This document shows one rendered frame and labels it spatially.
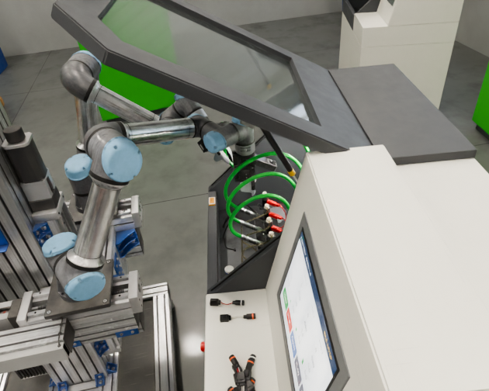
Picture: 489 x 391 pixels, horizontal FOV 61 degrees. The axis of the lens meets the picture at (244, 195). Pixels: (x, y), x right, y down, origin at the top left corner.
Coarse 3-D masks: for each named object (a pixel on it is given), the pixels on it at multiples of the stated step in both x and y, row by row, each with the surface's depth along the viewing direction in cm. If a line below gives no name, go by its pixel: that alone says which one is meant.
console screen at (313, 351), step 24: (312, 240) 103; (288, 264) 122; (312, 264) 100; (288, 288) 119; (312, 288) 98; (288, 312) 117; (312, 312) 97; (288, 336) 114; (312, 336) 95; (336, 336) 82; (288, 360) 113; (312, 360) 94; (336, 360) 81; (312, 384) 92; (336, 384) 80
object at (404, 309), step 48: (336, 192) 100; (384, 192) 99; (288, 240) 126; (336, 240) 88; (384, 240) 86; (432, 240) 85; (336, 288) 85; (384, 288) 77; (432, 288) 76; (384, 336) 69; (432, 336) 68; (480, 336) 68; (288, 384) 112; (384, 384) 63; (432, 384) 62; (480, 384) 62
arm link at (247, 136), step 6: (234, 120) 145; (240, 126) 145; (246, 126) 146; (240, 132) 145; (246, 132) 146; (252, 132) 149; (240, 138) 146; (246, 138) 148; (252, 138) 150; (240, 144) 150; (246, 144) 150
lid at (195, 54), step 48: (96, 0) 114; (144, 0) 140; (96, 48) 96; (144, 48) 109; (192, 48) 125; (240, 48) 148; (192, 96) 102; (240, 96) 108; (288, 96) 132; (336, 96) 150; (336, 144) 114
